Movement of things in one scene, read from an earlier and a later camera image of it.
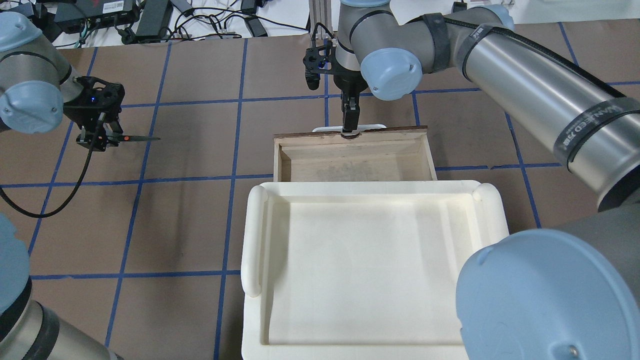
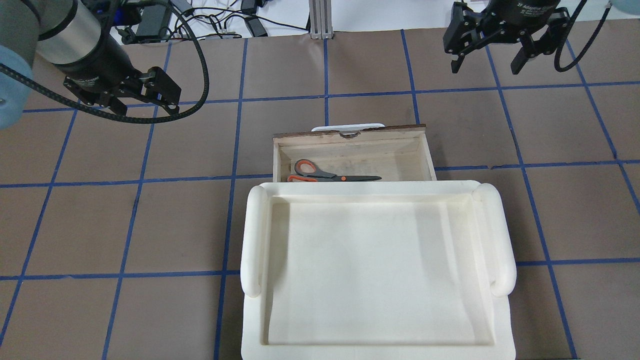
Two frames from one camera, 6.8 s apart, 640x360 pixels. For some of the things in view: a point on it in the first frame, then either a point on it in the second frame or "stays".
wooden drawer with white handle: x=377 y=154 stays
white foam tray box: x=360 y=270 stays
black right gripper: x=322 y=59 to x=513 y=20
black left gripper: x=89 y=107 to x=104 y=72
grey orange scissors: x=114 y=140 to x=307 y=172
